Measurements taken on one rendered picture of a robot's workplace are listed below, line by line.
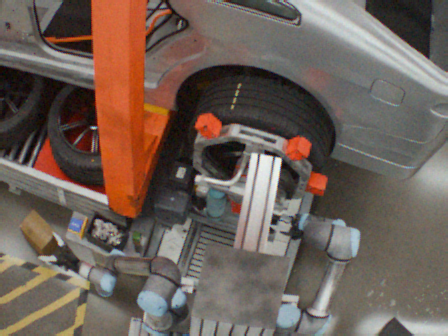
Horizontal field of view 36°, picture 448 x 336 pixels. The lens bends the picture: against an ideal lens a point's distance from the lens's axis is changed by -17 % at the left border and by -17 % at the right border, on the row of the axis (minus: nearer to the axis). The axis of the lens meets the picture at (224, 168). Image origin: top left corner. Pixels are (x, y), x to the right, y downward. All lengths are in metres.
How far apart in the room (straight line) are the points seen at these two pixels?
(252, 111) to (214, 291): 1.43
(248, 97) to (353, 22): 0.72
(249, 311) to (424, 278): 2.57
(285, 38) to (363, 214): 1.74
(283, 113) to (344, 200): 1.30
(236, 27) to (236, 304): 1.43
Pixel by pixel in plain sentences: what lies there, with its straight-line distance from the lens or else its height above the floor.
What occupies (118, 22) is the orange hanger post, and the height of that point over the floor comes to 2.12.
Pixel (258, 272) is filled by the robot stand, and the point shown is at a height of 2.03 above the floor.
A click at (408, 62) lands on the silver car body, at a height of 1.68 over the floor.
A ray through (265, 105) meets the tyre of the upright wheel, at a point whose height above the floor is 1.18.
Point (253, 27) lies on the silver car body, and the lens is 3.24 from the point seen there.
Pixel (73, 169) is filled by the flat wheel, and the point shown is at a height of 0.43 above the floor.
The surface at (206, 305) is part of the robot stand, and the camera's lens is 2.20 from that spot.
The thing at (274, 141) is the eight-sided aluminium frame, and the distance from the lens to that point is 3.52.
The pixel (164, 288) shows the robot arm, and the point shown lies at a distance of 2.81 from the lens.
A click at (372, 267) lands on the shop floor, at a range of 4.56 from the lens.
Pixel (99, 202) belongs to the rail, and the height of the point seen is 0.37.
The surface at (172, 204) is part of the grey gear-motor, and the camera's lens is 4.11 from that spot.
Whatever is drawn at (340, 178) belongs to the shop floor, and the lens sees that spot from 4.75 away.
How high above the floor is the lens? 4.12
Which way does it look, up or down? 62 degrees down
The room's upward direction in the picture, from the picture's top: 9 degrees clockwise
